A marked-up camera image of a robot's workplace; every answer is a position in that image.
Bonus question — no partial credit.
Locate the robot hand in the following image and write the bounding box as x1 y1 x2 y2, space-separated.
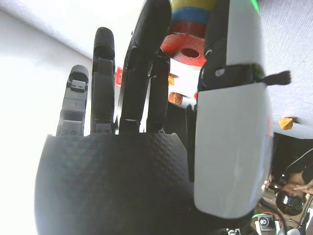
34 0 292 235

